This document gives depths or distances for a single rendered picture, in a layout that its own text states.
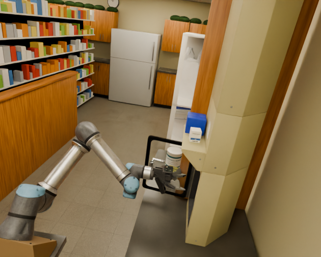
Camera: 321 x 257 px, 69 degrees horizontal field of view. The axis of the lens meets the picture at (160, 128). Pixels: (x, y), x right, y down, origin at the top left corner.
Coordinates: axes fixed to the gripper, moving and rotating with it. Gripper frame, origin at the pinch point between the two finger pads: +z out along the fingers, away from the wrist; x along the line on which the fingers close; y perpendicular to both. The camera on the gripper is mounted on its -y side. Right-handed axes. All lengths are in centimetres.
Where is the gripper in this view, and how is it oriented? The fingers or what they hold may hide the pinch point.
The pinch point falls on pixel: (185, 183)
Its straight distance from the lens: 137.7
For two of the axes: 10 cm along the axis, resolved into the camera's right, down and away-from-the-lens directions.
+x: 1.3, -3.8, 9.1
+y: 1.3, -9.1, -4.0
